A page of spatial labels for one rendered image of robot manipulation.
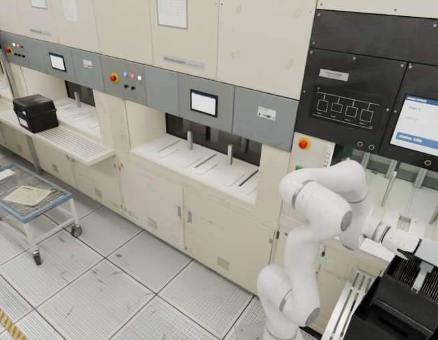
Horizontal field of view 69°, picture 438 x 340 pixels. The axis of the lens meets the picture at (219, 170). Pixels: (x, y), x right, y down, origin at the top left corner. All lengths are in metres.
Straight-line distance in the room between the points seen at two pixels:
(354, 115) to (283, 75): 0.38
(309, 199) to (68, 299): 2.17
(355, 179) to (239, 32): 0.99
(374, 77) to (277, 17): 0.50
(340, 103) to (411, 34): 0.36
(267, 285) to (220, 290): 1.45
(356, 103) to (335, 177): 0.61
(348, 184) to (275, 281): 0.41
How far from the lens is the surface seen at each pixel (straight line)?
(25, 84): 3.78
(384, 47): 1.46
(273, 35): 1.60
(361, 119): 1.53
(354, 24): 1.48
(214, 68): 1.81
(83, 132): 3.09
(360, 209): 1.16
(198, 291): 2.59
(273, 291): 1.15
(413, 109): 1.49
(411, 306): 1.36
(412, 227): 2.08
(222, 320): 2.45
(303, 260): 1.01
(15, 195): 3.11
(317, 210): 0.88
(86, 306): 2.65
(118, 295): 2.65
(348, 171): 0.98
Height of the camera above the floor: 2.05
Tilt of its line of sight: 31 degrees down
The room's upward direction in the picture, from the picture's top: 2 degrees clockwise
